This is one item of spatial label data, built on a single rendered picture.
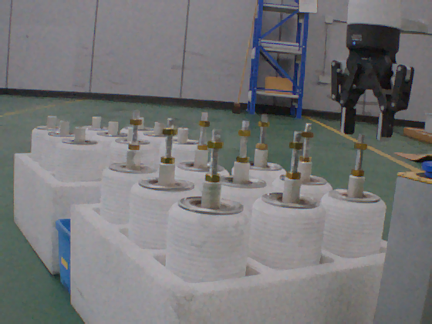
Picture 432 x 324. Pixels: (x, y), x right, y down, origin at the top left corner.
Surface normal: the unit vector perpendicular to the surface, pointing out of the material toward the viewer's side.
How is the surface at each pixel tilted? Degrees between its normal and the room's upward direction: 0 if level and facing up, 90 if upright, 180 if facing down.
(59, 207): 90
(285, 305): 90
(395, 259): 90
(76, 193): 90
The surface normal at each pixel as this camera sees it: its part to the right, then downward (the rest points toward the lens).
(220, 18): 0.00, 0.16
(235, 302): 0.51, 0.18
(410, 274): -0.86, 0.01
